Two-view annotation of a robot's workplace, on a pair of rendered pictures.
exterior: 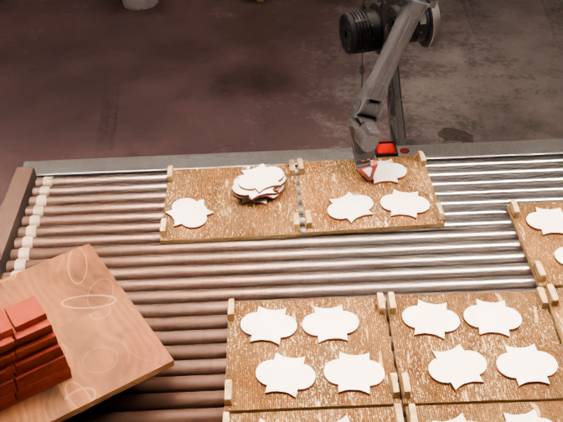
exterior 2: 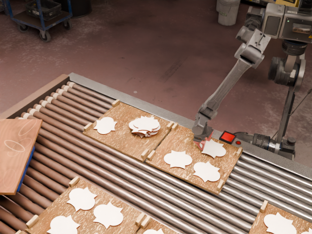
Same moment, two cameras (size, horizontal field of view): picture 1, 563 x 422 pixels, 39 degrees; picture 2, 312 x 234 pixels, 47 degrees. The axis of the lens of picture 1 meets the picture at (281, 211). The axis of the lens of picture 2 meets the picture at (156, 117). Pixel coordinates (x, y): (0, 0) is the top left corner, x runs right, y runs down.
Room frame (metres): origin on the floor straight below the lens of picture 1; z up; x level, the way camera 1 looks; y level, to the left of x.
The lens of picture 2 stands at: (0.70, -0.79, 2.32)
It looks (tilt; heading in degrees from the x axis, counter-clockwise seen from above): 40 degrees down; 32
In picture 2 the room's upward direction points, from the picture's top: 1 degrees clockwise
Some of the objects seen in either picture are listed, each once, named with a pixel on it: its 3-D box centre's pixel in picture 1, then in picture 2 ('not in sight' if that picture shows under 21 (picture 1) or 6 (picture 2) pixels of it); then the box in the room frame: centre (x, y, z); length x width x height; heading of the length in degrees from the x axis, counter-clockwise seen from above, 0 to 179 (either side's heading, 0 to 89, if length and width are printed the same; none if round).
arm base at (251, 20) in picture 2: not in sight; (251, 26); (2.53, -0.27, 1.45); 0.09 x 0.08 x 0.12; 104
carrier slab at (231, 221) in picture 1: (231, 202); (129, 129); (1.94, 0.15, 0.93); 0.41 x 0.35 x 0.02; 91
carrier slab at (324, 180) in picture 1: (367, 192); (195, 156); (1.96, -0.27, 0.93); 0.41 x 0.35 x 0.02; 92
